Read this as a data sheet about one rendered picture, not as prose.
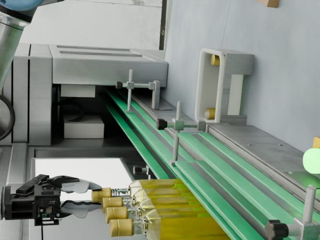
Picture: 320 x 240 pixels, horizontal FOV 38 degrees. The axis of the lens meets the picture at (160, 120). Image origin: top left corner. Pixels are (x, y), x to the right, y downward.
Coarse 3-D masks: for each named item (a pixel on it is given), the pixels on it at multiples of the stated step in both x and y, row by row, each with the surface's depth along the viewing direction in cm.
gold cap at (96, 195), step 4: (104, 188) 109; (108, 188) 109; (92, 192) 108; (96, 192) 108; (100, 192) 108; (104, 192) 108; (108, 192) 108; (92, 196) 108; (96, 196) 108; (100, 196) 108; (104, 196) 108; (108, 196) 108; (92, 200) 108; (96, 200) 108; (100, 200) 108
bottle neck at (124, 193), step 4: (112, 192) 109; (116, 192) 109; (120, 192) 109; (124, 192) 110; (128, 192) 110; (112, 196) 109; (116, 196) 109; (120, 196) 109; (124, 196) 110; (128, 196) 110
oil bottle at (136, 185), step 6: (138, 180) 113; (144, 180) 113; (150, 180) 113; (156, 180) 114; (162, 180) 114; (168, 180) 114; (174, 180) 114; (180, 180) 115; (132, 186) 110; (138, 186) 109; (144, 186) 109; (150, 186) 110; (156, 186) 110; (162, 186) 110; (168, 186) 111; (174, 186) 111; (180, 186) 111; (186, 186) 112; (132, 192) 109
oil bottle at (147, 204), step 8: (144, 200) 101; (152, 200) 101; (160, 200) 101; (168, 200) 101; (176, 200) 102; (184, 200) 102; (192, 200) 102; (144, 208) 98; (152, 208) 98; (160, 208) 98
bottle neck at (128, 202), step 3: (123, 198) 105; (126, 198) 105; (129, 198) 105; (132, 198) 105; (123, 201) 104; (126, 201) 104; (129, 201) 104; (132, 201) 104; (123, 204) 104; (126, 204) 104; (129, 204) 104; (132, 204) 104; (129, 207) 104; (132, 207) 104
